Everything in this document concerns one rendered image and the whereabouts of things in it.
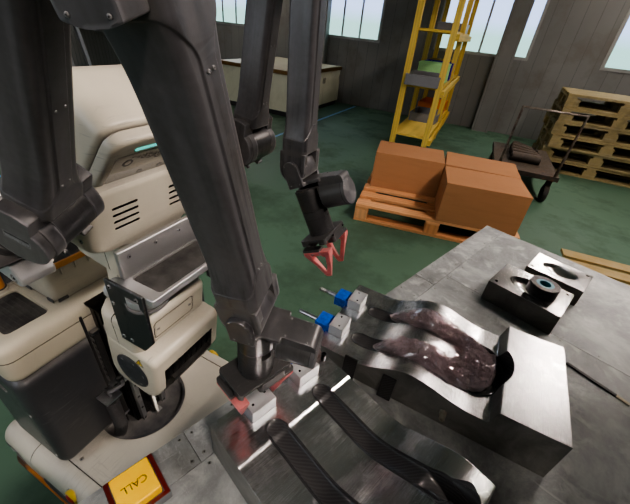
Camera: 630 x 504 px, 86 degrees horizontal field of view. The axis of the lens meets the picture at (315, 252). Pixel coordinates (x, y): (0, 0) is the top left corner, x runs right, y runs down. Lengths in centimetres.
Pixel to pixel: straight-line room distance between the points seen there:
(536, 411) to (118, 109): 88
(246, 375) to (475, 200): 267
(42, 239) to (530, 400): 83
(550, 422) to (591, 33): 734
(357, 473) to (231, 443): 21
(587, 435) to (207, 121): 94
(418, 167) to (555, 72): 474
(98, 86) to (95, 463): 112
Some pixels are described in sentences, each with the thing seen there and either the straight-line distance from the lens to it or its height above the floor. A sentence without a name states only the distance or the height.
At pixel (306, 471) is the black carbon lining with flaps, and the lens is 65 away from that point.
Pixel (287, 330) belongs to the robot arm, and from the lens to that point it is 48.
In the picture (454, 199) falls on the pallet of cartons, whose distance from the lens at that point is 302.
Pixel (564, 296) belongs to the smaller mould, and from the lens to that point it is 125.
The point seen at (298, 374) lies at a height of 92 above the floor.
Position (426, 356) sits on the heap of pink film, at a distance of 78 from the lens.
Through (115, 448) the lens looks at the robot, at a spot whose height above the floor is 28.
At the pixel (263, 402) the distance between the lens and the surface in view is 65.
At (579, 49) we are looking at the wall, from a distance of 783.
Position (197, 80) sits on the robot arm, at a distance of 26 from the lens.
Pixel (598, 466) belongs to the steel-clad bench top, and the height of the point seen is 80.
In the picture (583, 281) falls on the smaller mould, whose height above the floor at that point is 86.
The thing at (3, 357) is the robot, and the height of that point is 79.
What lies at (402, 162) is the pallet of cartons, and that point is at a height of 45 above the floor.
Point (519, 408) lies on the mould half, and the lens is 80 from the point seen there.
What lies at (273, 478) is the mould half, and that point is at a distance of 63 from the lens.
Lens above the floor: 147
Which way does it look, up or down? 34 degrees down
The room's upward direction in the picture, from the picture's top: 6 degrees clockwise
